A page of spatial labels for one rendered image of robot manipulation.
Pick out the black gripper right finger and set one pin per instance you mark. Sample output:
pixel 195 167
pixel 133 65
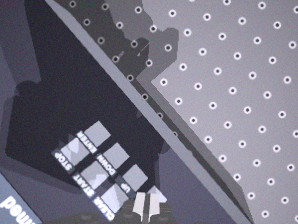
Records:
pixel 153 209

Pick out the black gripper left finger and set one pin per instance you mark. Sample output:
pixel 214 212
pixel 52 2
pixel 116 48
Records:
pixel 129 215

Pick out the white real-time pcr machine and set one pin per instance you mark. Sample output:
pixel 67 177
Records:
pixel 61 100

